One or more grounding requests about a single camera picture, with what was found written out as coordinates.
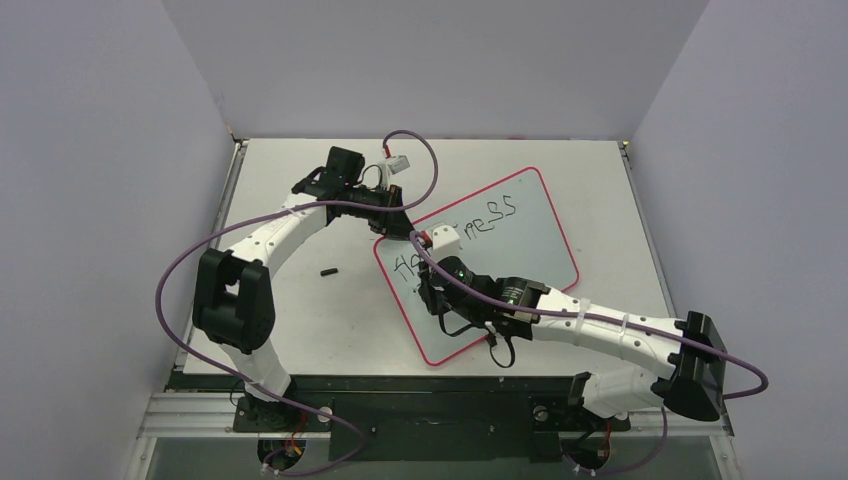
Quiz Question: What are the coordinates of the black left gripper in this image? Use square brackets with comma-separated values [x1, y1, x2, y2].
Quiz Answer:
[345, 183, 419, 241]

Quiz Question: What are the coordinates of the pink-framed whiteboard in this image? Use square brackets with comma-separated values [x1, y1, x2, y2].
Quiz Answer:
[373, 167, 580, 366]

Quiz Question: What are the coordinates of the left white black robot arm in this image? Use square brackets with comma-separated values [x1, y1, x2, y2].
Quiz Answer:
[192, 147, 412, 430]

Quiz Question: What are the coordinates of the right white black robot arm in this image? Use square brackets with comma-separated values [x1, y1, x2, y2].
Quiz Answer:
[418, 256, 726, 427]

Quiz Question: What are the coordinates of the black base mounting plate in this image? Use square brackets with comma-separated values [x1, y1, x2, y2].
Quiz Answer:
[232, 374, 640, 468]

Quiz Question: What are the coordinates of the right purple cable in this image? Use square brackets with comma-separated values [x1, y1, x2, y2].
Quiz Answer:
[408, 229, 770, 401]

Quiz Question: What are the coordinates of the purple cable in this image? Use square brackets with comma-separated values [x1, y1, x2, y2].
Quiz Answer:
[154, 130, 440, 478]
[408, 229, 770, 401]

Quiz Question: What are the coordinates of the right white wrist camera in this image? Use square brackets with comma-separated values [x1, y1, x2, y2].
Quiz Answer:
[427, 225, 461, 262]

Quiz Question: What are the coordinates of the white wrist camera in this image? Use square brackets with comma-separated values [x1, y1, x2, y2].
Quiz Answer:
[427, 225, 461, 262]
[377, 155, 410, 186]

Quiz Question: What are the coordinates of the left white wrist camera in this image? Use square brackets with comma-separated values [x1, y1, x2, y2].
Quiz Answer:
[377, 155, 410, 186]

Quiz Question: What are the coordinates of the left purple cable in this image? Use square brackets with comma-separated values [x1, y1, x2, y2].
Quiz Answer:
[154, 130, 440, 478]

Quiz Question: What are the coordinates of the aluminium table frame rail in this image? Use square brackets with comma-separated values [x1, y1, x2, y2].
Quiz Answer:
[135, 390, 737, 440]

